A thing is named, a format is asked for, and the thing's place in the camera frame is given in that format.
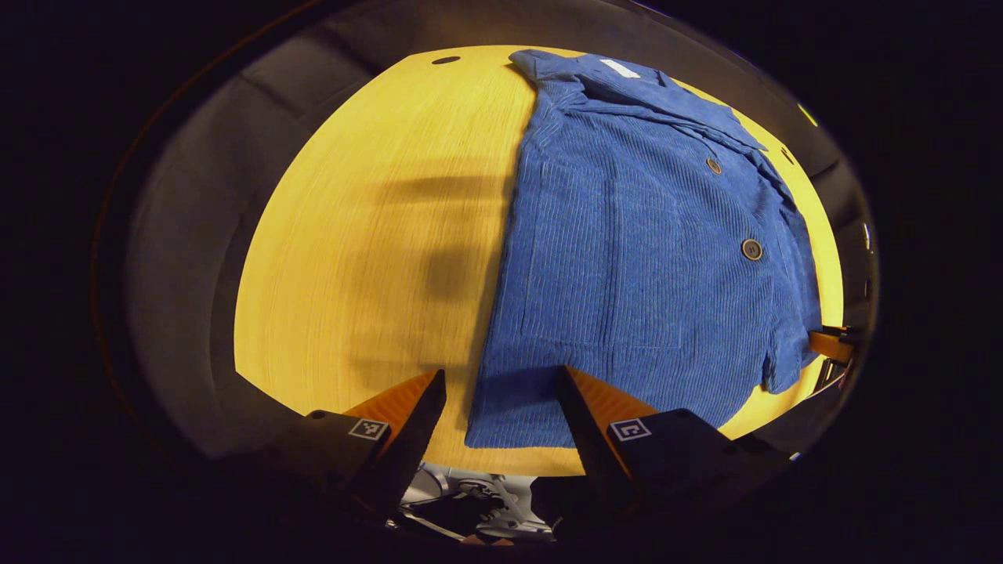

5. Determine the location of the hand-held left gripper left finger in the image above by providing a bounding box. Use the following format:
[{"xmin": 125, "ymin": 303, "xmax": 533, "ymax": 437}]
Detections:
[{"xmin": 259, "ymin": 368, "xmax": 447, "ymax": 518}]

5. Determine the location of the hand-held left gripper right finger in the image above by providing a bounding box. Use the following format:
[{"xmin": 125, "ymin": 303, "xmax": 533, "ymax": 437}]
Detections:
[{"xmin": 556, "ymin": 364, "xmax": 792, "ymax": 522}]

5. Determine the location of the blue corduroy jacket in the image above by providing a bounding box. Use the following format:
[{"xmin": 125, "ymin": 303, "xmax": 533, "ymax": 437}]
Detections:
[{"xmin": 465, "ymin": 49, "xmax": 824, "ymax": 450}]

